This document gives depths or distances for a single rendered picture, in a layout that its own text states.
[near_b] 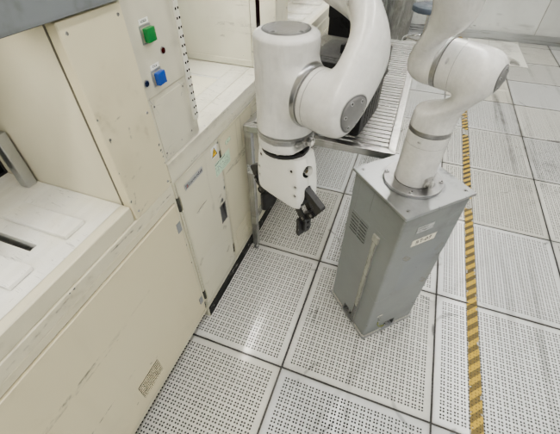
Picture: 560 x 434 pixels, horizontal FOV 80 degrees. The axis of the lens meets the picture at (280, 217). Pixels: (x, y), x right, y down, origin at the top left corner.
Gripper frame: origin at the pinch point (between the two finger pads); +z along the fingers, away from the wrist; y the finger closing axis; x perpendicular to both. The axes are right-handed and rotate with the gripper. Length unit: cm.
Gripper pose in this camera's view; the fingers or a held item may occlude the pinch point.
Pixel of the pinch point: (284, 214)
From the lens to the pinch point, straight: 62.8
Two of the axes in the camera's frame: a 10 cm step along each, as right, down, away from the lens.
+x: -7.1, 5.0, -5.0
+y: -7.0, -5.0, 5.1
